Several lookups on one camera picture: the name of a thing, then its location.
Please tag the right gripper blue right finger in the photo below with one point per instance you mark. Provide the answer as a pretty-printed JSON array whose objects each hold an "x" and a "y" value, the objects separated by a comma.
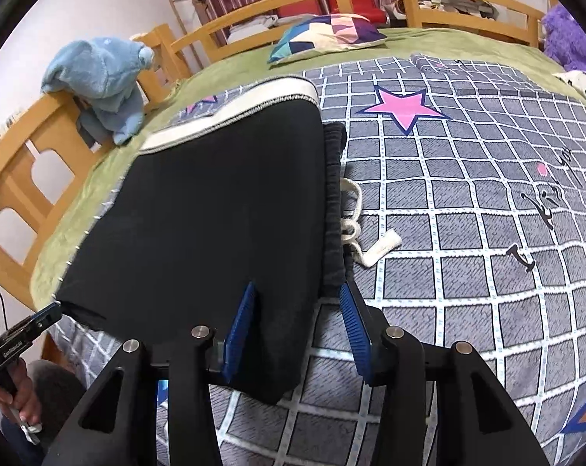
[{"x": 364, "y": 327}]

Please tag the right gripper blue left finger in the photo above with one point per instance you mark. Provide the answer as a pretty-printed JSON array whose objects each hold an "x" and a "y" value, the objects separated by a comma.
[{"x": 235, "y": 339}]

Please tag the black pants with white stripe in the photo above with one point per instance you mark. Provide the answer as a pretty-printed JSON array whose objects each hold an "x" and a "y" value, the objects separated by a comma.
[{"x": 248, "y": 191}]

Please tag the person's left hand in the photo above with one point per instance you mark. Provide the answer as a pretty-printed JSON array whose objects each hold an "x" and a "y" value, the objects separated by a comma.
[{"x": 25, "y": 406}]

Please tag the green blanket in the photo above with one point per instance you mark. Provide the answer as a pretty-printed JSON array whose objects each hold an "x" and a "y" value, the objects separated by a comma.
[{"x": 245, "y": 68}]

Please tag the light blue towel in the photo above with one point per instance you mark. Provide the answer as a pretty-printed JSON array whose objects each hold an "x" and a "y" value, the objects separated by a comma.
[{"x": 102, "y": 72}]

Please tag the colourful patchwork pillow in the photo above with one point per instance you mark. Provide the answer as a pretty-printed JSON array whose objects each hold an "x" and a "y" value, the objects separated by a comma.
[{"x": 324, "y": 34}]

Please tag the purple plush toy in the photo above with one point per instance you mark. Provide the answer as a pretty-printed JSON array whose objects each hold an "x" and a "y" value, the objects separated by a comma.
[{"x": 565, "y": 41}]

